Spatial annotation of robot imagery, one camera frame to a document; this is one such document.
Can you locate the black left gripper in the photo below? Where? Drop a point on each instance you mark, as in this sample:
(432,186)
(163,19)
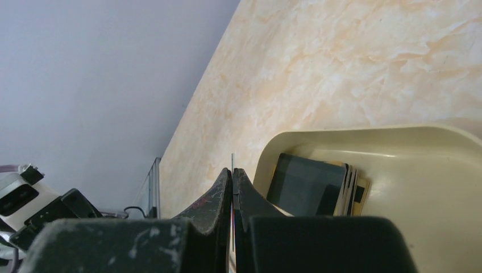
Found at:
(72,205)

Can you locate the gold VIP card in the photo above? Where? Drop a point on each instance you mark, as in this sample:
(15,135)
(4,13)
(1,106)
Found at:
(348,191)

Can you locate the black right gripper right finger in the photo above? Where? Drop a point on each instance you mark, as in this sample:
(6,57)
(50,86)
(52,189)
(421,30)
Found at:
(268,241)

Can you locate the black credit card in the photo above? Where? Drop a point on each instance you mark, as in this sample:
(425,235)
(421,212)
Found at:
(306,187)

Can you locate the beige oval tray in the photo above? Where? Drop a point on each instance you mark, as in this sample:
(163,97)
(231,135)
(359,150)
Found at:
(426,179)

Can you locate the aluminium frame rail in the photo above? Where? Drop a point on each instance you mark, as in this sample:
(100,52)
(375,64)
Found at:
(148,197)

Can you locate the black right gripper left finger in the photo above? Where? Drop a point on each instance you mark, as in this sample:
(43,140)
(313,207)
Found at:
(196,240)

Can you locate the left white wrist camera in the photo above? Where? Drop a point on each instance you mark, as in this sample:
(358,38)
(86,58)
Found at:
(22,194)

